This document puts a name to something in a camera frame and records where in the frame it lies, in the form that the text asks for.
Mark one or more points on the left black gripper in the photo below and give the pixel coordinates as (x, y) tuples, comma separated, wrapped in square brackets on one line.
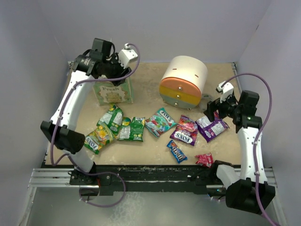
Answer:
[(125, 71)]

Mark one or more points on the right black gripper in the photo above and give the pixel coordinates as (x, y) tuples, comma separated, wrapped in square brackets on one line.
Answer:
[(216, 105)]

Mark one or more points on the green cake paper bag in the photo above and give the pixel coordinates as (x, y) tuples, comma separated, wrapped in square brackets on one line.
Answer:
[(107, 93)]

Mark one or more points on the purple back-side candy packet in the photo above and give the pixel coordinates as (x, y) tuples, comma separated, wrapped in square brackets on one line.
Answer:
[(210, 130)]

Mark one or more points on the red candy packet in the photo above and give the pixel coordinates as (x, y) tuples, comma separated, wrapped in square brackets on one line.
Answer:
[(205, 160)]

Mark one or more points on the blue M&M's packet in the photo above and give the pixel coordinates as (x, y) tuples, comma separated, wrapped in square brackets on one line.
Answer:
[(176, 151)]

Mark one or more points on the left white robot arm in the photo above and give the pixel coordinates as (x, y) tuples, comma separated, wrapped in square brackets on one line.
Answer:
[(60, 130)]

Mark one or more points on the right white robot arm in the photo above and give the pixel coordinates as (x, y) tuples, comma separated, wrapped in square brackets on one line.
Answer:
[(249, 191)]

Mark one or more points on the cream round drawer cabinet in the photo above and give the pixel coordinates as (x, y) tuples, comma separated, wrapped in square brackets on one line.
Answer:
[(183, 82)]

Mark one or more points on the purple Fox's berries packet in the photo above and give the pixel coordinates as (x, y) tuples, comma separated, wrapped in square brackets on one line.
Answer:
[(185, 131)]

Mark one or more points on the green Fox's back-side packet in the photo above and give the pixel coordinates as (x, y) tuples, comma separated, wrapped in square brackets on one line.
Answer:
[(112, 118)]

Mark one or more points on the teal mint blossom Fox's packet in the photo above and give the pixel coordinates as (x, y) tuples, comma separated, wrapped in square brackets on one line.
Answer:
[(160, 122)]

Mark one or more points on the green spring tea Fox's packet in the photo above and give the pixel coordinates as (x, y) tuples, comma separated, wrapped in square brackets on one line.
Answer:
[(98, 138)]

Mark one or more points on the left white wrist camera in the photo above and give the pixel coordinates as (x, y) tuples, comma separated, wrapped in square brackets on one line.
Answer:
[(127, 55)]

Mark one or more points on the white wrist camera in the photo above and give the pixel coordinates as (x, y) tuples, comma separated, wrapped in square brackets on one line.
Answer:
[(225, 89), (127, 55)]

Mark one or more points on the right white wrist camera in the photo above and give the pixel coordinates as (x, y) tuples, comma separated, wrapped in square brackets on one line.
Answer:
[(225, 89)]

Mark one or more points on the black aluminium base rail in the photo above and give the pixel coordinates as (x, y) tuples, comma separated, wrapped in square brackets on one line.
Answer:
[(133, 178)]

